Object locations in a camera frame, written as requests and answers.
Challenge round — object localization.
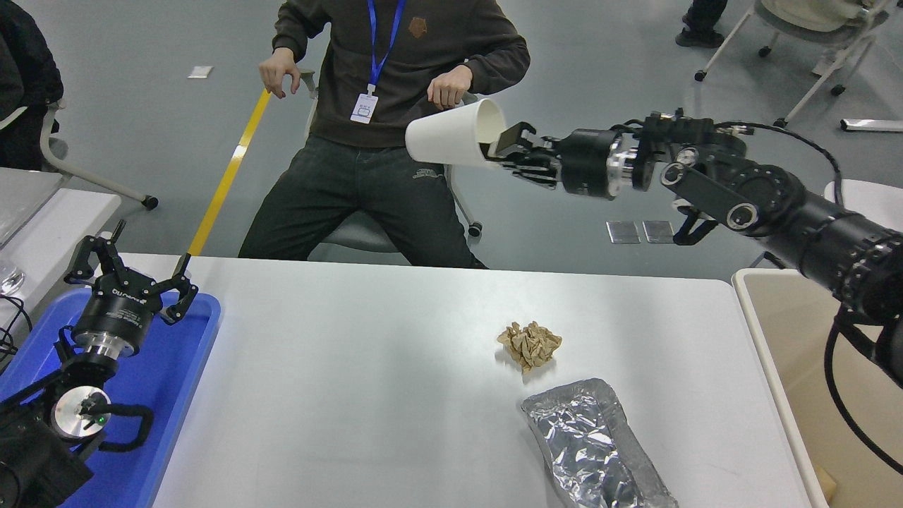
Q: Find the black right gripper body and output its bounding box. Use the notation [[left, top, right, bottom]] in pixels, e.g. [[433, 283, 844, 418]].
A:
[[561, 129, 617, 200]]

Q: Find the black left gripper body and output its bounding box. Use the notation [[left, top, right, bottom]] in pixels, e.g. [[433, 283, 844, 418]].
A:
[[72, 274, 163, 348]]

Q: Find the white paper cup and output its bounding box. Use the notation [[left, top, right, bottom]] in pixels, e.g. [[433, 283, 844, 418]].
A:
[[405, 98, 507, 170]]

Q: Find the silver foil tray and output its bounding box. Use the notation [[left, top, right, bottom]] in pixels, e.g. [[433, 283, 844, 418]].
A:
[[521, 378, 679, 508]]

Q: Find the person's left hand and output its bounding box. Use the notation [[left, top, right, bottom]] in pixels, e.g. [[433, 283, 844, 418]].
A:
[[428, 65, 473, 111]]

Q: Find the person's right hand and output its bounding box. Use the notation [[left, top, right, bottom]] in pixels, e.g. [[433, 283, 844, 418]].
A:
[[258, 48, 303, 99]]

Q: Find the white side table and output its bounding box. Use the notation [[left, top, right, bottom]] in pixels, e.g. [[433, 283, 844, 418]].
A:
[[0, 187, 123, 339]]

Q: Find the white-framed wheeled chair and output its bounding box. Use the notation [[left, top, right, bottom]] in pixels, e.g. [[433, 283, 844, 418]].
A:
[[695, 0, 893, 132], [0, 99, 159, 211]]

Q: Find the grey flat panel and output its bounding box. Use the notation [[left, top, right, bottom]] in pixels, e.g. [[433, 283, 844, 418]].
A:
[[0, 167, 66, 249]]

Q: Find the clear glass object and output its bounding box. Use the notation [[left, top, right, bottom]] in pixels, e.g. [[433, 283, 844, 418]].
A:
[[0, 255, 26, 298]]

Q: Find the blue plastic tray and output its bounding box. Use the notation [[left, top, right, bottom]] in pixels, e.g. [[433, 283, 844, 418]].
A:
[[0, 289, 222, 508]]

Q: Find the person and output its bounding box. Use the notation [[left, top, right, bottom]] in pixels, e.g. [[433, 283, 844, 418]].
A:
[[238, 0, 531, 270], [0, 0, 66, 171], [675, 0, 729, 49]]

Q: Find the crumpled tan paper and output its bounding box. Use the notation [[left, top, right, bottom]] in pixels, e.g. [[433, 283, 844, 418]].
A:
[[497, 321, 563, 373]]

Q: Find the grey office chair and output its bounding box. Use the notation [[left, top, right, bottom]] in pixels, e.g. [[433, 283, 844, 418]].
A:
[[300, 69, 484, 255]]

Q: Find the large pale bin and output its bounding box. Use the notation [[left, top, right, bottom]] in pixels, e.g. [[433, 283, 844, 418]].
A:
[[732, 268, 903, 508]]

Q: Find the silver metal bar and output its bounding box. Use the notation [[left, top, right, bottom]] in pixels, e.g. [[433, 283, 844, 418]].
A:
[[840, 119, 903, 134]]

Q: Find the thin black cable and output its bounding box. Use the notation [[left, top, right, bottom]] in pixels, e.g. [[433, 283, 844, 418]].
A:
[[0, 295, 34, 371]]

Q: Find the blue lanyard with badge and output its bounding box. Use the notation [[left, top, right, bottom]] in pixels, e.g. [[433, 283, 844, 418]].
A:
[[351, 0, 406, 125]]

